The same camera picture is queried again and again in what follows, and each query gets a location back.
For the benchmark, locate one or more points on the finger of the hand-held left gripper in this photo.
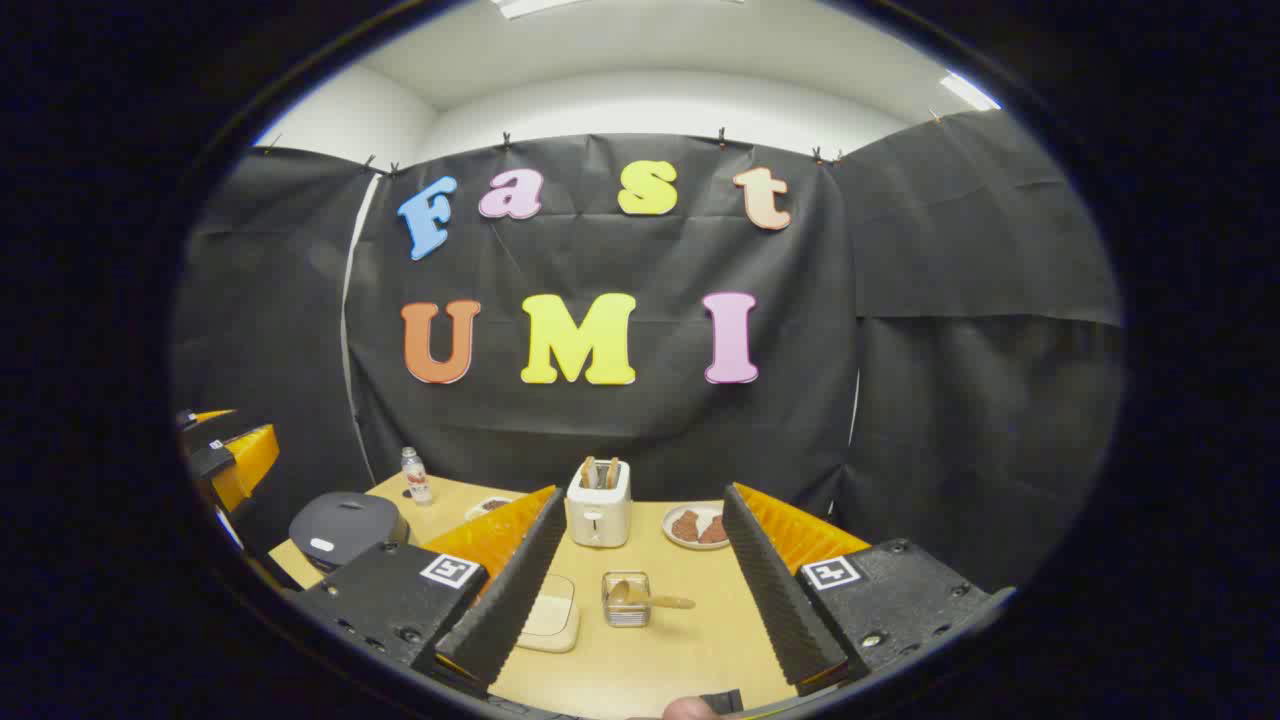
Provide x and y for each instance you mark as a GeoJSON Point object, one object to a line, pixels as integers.
{"type": "Point", "coordinates": [245, 460]}
{"type": "Point", "coordinates": [205, 415]}

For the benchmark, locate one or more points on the white divided grain dish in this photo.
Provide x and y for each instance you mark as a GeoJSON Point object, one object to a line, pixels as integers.
{"type": "Point", "coordinates": [488, 506]}

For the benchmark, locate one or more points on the black backdrop cloth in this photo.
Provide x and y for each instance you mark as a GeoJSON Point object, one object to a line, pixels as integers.
{"type": "Point", "coordinates": [620, 430]}

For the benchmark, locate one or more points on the white round plate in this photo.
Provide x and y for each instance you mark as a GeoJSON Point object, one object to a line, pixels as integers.
{"type": "Point", "coordinates": [678, 543]}

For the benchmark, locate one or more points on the dark grey rice cooker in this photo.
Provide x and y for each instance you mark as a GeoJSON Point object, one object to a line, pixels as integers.
{"type": "Point", "coordinates": [345, 525]}

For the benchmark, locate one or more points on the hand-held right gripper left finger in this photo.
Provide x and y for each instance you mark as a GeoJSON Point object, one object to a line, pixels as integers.
{"type": "Point", "coordinates": [510, 610]}

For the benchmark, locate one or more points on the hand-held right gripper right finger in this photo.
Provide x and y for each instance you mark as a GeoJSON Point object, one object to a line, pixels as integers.
{"type": "Point", "coordinates": [775, 600]}

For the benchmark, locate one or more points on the small clear bottle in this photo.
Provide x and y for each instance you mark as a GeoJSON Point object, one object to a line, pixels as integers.
{"type": "Point", "coordinates": [416, 480]}

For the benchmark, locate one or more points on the large ceiling light panel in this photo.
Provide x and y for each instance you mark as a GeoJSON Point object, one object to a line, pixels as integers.
{"type": "Point", "coordinates": [530, 6]}

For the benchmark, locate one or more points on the narrow ceiling light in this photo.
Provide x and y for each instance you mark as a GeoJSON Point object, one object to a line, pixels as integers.
{"type": "Point", "coordinates": [970, 92]}

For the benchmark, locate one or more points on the white toaster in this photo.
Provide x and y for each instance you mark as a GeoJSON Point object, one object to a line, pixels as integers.
{"type": "Point", "coordinates": [598, 515]}

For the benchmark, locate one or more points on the toast slice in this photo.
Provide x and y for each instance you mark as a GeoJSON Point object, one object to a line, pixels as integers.
{"type": "Point", "coordinates": [588, 472]}
{"type": "Point", "coordinates": [612, 472]}

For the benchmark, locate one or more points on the clear box of rice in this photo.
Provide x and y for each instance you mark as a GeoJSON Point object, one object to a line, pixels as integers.
{"type": "Point", "coordinates": [550, 620]}

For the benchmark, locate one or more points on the brown meat piece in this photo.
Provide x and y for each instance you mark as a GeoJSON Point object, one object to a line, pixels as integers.
{"type": "Point", "coordinates": [714, 530]}
{"type": "Point", "coordinates": [686, 526]}

